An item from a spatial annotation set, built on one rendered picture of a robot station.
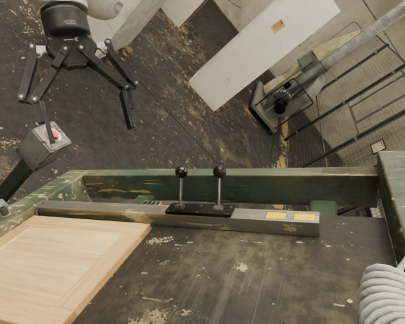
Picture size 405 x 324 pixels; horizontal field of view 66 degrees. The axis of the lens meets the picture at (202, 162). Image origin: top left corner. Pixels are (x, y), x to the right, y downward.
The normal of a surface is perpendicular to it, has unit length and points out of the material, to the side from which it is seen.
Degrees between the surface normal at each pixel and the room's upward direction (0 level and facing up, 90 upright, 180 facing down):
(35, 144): 90
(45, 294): 59
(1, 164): 0
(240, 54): 90
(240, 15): 90
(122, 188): 90
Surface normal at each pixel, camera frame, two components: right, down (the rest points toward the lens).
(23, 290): -0.18, -0.91
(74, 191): 0.92, -0.02
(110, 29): -0.25, 0.53
